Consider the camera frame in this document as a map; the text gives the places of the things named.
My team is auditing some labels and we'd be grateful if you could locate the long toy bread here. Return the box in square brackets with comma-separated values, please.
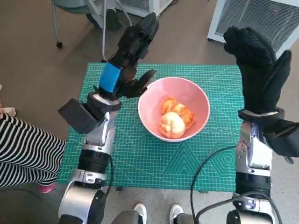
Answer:
[161, 97, 197, 130]

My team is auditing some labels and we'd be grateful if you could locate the round toy bread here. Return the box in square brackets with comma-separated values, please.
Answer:
[159, 111, 186, 140]

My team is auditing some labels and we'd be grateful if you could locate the pink bowl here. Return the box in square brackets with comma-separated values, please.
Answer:
[137, 77, 210, 143]

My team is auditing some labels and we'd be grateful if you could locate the green cutting mat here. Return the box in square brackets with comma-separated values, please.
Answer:
[57, 62, 246, 194]

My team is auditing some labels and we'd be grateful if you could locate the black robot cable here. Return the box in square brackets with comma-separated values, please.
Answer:
[102, 154, 115, 196]
[190, 145, 236, 224]

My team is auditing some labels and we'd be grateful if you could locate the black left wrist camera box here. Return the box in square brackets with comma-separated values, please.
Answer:
[57, 98, 100, 135]

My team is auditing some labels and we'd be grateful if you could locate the grey rolling chair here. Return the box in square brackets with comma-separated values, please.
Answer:
[51, 0, 135, 62]

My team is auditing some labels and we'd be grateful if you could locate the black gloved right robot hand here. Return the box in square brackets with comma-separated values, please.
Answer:
[223, 26, 292, 115]

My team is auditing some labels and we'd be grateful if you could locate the white shoe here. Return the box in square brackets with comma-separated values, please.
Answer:
[133, 203, 147, 224]
[169, 204, 184, 220]

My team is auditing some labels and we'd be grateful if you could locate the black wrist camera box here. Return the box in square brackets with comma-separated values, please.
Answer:
[263, 118, 299, 164]
[57, 98, 100, 135]

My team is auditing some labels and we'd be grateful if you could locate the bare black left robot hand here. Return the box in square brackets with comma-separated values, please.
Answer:
[93, 12, 160, 100]

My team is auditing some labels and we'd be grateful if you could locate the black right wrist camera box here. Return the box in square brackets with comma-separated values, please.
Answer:
[263, 118, 299, 164]

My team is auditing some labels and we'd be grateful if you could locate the large white mesh cabinet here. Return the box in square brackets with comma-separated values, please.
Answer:
[207, 0, 299, 58]

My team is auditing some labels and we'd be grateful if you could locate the small white louvred cabinet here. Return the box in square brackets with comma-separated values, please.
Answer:
[116, 0, 173, 18]

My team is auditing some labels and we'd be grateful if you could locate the person in stripes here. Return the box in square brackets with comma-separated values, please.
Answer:
[0, 100, 67, 194]

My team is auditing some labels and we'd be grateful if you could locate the seated person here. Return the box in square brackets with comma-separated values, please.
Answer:
[85, 0, 131, 31]

